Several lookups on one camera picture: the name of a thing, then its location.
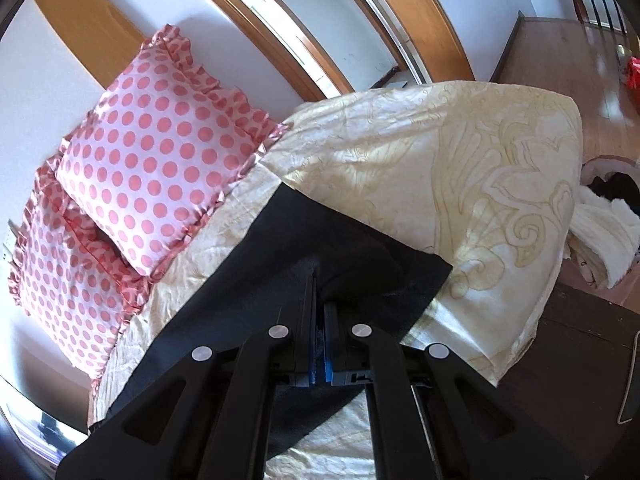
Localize black pants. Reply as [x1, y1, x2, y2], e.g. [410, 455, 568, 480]
[105, 185, 452, 420]

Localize cream patterned quilt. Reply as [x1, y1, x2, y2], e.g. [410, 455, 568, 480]
[61, 81, 582, 479]

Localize pink polka dot pillow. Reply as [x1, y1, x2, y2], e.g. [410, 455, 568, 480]
[56, 25, 283, 276]
[9, 155, 150, 382]

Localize dark wooden bedside cabinet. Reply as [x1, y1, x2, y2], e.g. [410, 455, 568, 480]
[498, 284, 639, 474]

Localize white fluffy garment pile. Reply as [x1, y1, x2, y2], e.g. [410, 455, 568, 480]
[567, 155, 639, 292]

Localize wooden headboard panel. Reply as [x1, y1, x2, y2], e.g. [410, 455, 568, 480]
[35, 0, 144, 88]

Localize wooden door frame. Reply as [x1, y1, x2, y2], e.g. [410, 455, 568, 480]
[212, 0, 474, 101]

